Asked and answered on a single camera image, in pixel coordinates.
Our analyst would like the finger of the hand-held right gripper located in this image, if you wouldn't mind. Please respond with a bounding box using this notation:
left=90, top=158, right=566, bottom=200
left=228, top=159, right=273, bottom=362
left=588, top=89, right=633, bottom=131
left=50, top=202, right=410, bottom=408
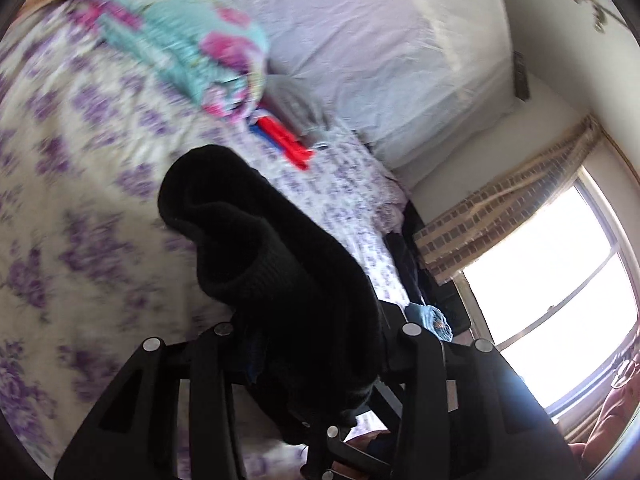
left=300, top=380, right=401, bottom=480

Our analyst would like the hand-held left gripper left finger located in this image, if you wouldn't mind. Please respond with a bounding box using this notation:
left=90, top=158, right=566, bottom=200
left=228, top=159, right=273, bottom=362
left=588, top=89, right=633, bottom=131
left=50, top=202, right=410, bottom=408
left=54, top=322, right=266, bottom=480

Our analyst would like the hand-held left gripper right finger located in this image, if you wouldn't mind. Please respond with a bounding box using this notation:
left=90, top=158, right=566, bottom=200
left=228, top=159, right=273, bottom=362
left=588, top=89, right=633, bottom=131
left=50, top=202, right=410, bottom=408
left=377, top=300, right=583, bottom=480

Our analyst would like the light blue cloth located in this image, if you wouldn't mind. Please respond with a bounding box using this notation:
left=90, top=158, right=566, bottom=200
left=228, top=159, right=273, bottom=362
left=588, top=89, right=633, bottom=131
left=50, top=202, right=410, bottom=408
left=405, top=302, right=453, bottom=343

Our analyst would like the dark clothes pile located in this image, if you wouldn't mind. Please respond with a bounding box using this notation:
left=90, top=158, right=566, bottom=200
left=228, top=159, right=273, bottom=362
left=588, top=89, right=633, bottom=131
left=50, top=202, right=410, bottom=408
left=385, top=200, right=471, bottom=331

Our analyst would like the window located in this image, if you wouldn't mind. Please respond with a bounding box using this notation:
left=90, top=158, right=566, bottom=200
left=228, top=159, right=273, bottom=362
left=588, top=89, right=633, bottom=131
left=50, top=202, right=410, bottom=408
left=460, top=140, right=640, bottom=421

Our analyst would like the beige patterned curtain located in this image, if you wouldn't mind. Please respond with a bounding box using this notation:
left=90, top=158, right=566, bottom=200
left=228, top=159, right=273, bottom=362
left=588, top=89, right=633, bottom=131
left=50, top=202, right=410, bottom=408
left=412, top=115, right=601, bottom=286

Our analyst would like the red blue folded cloth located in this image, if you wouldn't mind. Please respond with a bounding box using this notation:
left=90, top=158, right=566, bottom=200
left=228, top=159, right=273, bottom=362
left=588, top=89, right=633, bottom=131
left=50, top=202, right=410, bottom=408
left=250, top=112, right=316, bottom=171

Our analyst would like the purple floral bedsheet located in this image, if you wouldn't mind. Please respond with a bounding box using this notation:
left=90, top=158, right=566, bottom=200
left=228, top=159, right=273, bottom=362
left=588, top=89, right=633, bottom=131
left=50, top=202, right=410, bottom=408
left=0, top=5, right=416, bottom=480

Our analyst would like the grey cloth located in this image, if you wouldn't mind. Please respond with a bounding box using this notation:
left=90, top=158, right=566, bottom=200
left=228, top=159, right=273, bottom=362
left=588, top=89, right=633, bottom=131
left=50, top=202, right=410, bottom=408
left=265, top=75, right=331, bottom=143

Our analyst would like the teal pink folded quilt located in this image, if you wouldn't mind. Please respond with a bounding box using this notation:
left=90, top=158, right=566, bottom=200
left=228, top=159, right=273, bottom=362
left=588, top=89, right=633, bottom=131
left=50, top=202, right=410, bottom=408
left=70, top=0, right=271, bottom=121

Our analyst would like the ceiling fan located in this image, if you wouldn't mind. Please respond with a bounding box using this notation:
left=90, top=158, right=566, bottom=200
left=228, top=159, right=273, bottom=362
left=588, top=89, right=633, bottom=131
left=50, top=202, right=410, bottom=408
left=570, top=0, right=628, bottom=33

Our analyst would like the dark wall fixture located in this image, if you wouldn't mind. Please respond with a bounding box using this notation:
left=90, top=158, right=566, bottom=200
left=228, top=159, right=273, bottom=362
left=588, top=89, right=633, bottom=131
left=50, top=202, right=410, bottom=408
left=512, top=52, right=532, bottom=103

